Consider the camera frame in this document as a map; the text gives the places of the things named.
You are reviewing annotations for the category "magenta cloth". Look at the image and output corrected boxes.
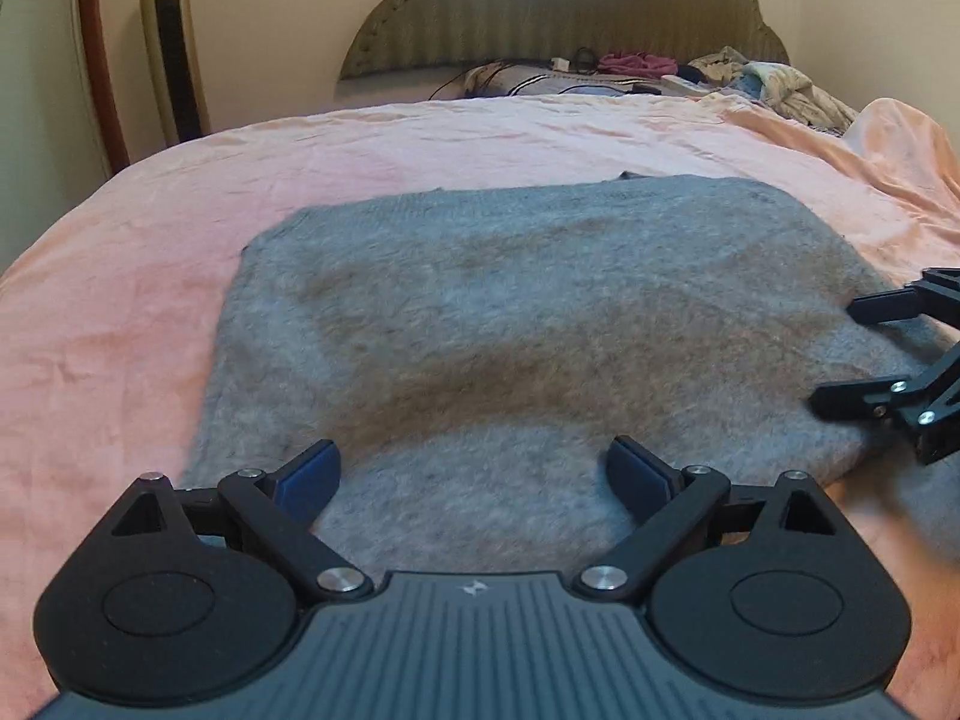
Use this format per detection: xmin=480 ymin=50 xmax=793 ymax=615
xmin=598 ymin=51 xmax=676 ymax=80

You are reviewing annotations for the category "patterned pillow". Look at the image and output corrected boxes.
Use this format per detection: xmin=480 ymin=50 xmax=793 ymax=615
xmin=457 ymin=60 xmax=661 ymax=98

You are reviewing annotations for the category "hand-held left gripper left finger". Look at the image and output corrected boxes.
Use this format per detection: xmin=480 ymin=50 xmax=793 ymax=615
xmin=111 ymin=439 xmax=374 ymax=605

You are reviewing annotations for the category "pink bed sheet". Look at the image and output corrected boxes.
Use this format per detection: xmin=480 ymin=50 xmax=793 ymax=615
xmin=0 ymin=97 xmax=960 ymax=720

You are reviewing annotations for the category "white wardrobe with flower decal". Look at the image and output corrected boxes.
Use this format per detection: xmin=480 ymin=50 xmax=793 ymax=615
xmin=0 ymin=0 xmax=113 ymax=275

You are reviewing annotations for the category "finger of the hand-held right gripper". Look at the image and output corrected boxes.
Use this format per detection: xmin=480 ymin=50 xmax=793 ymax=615
xmin=814 ymin=345 xmax=960 ymax=466
xmin=847 ymin=268 xmax=960 ymax=327

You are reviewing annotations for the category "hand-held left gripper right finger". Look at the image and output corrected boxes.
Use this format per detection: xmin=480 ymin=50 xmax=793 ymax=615
xmin=574 ymin=433 xmax=841 ymax=605

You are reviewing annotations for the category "grey sweater with navy sleeves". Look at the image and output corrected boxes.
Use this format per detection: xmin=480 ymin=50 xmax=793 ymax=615
xmin=180 ymin=174 xmax=912 ymax=593

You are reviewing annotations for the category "olive upholstered headboard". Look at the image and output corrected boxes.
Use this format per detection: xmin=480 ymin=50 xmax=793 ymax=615
xmin=337 ymin=0 xmax=792 ymax=83

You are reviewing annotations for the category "brown wooden frame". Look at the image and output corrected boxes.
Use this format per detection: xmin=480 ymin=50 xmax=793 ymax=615
xmin=75 ymin=0 xmax=132 ymax=173

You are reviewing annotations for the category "gold tower fan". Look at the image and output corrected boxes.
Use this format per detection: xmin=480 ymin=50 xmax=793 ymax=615
xmin=137 ymin=0 xmax=211 ymax=147

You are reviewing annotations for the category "pile of light clothes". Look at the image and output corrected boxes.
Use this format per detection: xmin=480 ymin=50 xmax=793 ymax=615
xmin=686 ymin=46 xmax=860 ymax=137

